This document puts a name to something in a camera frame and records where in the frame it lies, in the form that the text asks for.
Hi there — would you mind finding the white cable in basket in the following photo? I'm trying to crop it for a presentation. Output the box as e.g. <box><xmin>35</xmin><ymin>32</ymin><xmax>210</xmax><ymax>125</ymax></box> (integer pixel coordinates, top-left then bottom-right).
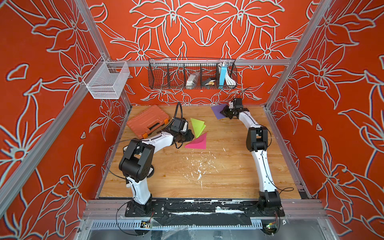
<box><xmin>224</xmin><ymin>69</ymin><xmax>237</xmax><ymax>88</ymax></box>

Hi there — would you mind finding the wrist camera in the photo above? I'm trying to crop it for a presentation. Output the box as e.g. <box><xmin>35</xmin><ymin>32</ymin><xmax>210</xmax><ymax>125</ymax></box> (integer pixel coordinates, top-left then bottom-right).
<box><xmin>229</xmin><ymin>98</ymin><xmax>244</xmax><ymax>110</ymax></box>
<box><xmin>170</xmin><ymin>118</ymin><xmax>188</xmax><ymax>135</ymax></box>

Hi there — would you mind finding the purple square paper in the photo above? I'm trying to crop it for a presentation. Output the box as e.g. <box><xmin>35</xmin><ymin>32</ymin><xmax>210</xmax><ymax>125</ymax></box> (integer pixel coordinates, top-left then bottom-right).
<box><xmin>211</xmin><ymin>104</ymin><xmax>228</xmax><ymax>120</ymax></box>

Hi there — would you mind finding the clear acrylic wall bin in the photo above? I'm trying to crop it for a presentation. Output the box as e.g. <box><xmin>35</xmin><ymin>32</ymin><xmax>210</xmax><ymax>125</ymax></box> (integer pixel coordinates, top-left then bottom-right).
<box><xmin>83</xmin><ymin>62</ymin><xmax>130</xmax><ymax>100</ymax></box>

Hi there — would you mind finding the lime green square paper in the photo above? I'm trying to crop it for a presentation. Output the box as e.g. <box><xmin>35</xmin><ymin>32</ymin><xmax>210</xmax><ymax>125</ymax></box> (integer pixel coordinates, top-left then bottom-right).
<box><xmin>191</xmin><ymin>118</ymin><xmax>206</xmax><ymax>138</ymax></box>

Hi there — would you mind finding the clear plastic bag in basket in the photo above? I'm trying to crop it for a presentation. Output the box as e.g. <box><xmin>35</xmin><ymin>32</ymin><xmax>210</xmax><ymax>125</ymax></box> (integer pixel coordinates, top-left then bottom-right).
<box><xmin>186</xmin><ymin>73</ymin><xmax>199</xmax><ymax>90</ymax></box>

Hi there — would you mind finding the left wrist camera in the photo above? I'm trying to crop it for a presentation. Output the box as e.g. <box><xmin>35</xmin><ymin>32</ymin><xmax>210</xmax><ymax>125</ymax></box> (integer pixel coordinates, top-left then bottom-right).
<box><xmin>170</xmin><ymin>118</ymin><xmax>188</xmax><ymax>135</ymax></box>

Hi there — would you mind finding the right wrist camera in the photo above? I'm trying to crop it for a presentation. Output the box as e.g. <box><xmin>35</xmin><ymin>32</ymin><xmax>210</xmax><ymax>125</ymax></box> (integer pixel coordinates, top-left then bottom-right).
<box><xmin>229</xmin><ymin>98</ymin><xmax>244</xmax><ymax>110</ymax></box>

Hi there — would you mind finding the orange plastic tool case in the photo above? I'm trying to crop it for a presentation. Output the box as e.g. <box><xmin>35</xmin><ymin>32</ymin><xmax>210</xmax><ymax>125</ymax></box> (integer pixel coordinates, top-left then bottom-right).
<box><xmin>127</xmin><ymin>105</ymin><xmax>170</xmax><ymax>139</ymax></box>

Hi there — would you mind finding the magenta square paper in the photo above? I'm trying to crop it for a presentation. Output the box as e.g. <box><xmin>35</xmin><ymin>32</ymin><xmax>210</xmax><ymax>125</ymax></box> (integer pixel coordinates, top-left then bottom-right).
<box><xmin>185</xmin><ymin>133</ymin><xmax>207</xmax><ymax>150</ymax></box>

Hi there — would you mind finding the small black box in basket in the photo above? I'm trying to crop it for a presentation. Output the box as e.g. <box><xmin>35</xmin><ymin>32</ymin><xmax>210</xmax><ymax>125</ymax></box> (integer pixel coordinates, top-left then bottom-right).
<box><xmin>202</xmin><ymin>78</ymin><xmax>217</xmax><ymax>87</ymax></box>

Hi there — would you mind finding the black wire wall basket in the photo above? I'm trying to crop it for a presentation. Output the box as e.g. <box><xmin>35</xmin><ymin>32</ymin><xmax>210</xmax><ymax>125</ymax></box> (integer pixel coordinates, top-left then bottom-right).
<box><xmin>148</xmin><ymin>57</ymin><xmax>238</xmax><ymax>90</ymax></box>

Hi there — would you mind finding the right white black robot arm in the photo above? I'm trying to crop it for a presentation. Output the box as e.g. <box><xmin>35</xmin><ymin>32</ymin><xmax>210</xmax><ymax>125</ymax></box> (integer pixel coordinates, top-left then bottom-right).
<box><xmin>221</xmin><ymin>106</ymin><xmax>282</xmax><ymax>217</ymax></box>

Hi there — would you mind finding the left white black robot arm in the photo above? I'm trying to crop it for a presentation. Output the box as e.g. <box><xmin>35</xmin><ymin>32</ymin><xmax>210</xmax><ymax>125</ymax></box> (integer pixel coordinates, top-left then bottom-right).
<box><xmin>119</xmin><ymin>130</ymin><xmax>195</xmax><ymax>217</ymax></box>

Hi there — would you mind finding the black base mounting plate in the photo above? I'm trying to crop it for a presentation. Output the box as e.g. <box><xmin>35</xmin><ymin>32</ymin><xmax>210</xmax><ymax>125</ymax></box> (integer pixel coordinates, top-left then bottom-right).
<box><xmin>125</xmin><ymin>199</ymin><xmax>285</xmax><ymax>229</ymax></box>

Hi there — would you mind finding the light blue box in basket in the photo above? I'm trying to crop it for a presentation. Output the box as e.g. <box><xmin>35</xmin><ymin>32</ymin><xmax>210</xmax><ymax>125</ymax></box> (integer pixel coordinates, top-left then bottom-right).
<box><xmin>218</xmin><ymin>63</ymin><xmax>227</xmax><ymax>89</ymax></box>

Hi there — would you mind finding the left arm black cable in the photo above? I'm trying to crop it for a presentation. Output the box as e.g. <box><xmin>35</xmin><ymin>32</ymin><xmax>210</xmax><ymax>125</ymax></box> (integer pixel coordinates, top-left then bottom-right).
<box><xmin>171</xmin><ymin>101</ymin><xmax>184</xmax><ymax>121</ymax></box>

